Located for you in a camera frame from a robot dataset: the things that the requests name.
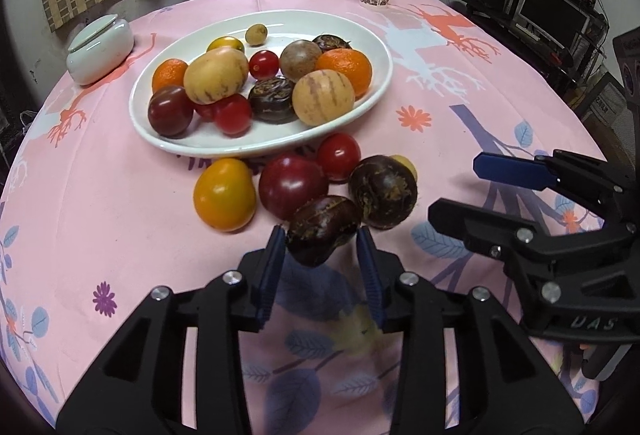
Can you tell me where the small tangerine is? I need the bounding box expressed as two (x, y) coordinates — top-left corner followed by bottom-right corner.
(151, 58), (190, 93)

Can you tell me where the white lidded ceramic jar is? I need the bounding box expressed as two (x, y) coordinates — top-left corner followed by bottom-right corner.
(66, 14), (136, 87)

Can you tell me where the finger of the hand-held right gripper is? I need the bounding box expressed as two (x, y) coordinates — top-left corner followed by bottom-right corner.
(427, 196), (640, 311)
(473, 149), (640, 226)

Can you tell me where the black computer desk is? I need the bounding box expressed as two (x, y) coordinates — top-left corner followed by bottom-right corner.
(452, 0), (613, 88)

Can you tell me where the striped pepino melon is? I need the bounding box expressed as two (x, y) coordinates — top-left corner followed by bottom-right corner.
(292, 70), (356, 126)

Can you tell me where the dark brownish tomato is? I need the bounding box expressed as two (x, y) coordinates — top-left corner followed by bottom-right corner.
(147, 85), (195, 138)

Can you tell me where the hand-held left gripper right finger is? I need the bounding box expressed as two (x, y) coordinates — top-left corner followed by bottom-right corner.
(356, 226), (585, 435)

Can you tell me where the brown passion fruit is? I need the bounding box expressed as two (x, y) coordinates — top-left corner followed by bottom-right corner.
(279, 39), (323, 83)

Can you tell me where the dark brown water chestnut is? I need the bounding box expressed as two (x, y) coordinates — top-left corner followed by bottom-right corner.
(311, 33), (353, 53)
(248, 76), (299, 125)
(286, 195), (362, 268)
(348, 155), (419, 231)

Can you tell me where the small red cherry tomato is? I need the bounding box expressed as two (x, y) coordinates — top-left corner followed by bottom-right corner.
(248, 50), (280, 81)

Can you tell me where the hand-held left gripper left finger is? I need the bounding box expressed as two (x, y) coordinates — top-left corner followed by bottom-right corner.
(56, 225), (288, 435)

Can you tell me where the white oval plate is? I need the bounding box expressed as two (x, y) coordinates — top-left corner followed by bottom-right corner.
(129, 9), (394, 159)

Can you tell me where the large tangerine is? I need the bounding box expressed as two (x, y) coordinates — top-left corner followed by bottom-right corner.
(315, 48), (374, 98)

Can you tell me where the yellow tomato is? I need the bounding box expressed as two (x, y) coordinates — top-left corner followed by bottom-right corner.
(193, 158), (257, 233)
(206, 36), (246, 56)

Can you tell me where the computer monitor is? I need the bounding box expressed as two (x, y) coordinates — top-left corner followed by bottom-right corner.
(515, 0), (593, 47)

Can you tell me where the pink printed tablecloth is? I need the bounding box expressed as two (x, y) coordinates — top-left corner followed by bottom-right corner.
(0, 0), (608, 435)

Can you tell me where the pale yellow pepino melon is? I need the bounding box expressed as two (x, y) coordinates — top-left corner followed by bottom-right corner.
(183, 47), (250, 106)

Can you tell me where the dark red tomato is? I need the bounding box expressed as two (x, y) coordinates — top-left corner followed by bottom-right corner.
(258, 152), (330, 222)

